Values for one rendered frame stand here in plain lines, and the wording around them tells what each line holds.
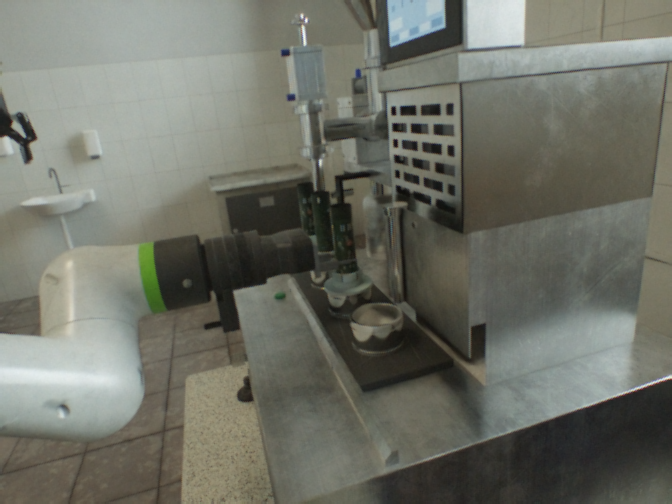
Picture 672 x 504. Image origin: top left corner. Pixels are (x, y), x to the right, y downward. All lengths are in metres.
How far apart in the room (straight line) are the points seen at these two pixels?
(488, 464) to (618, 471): 0.18
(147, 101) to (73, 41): 0.67
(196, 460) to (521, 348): 0.61
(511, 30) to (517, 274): 0.23
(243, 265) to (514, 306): 0.32
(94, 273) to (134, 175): 3.68
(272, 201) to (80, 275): 3.07
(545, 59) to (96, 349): 0.52
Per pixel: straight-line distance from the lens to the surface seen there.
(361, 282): 0.65
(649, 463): 0.66
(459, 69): 0.41
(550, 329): 0.54
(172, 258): 0.57
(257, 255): 0.58
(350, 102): 0.81
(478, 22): 0.42
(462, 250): 0.45
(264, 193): 3.58
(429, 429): 0.47
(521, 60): 0.44
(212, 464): 0.89
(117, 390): 0.52
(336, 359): 0.55
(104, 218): 4.35
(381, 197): 0.86
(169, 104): 4.19
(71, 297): 0.57
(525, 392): 0.53
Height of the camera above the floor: 1.33
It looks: 19 degrees down
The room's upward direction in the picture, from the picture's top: 6 degrees counter-clockwise
